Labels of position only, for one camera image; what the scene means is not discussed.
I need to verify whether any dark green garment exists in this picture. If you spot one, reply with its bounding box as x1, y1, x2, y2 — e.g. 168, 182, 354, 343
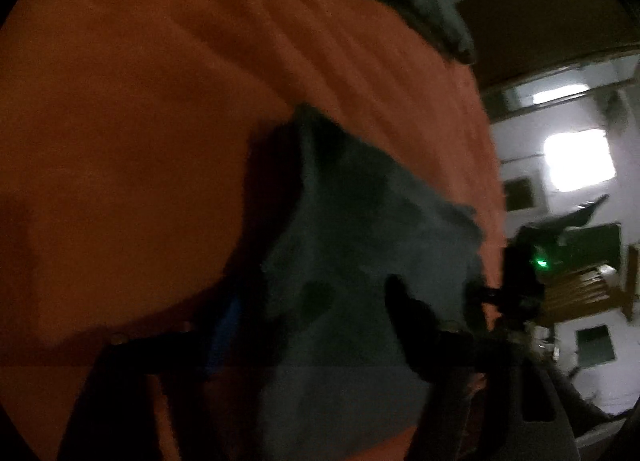
219, 0, 486, 461

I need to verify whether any dark wooden wall shelf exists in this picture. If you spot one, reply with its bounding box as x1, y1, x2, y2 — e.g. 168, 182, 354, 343
458, 0, 639, 94

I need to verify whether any orange blanket bed cover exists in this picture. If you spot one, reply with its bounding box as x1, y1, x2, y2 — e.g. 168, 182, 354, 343
0, 0, 509, 461

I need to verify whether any bright window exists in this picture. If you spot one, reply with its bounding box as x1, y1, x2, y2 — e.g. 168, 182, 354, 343
544, 129, 616, 192

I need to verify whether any wooden chair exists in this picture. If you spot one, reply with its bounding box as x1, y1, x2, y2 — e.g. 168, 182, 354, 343
537, 244, 639, 328

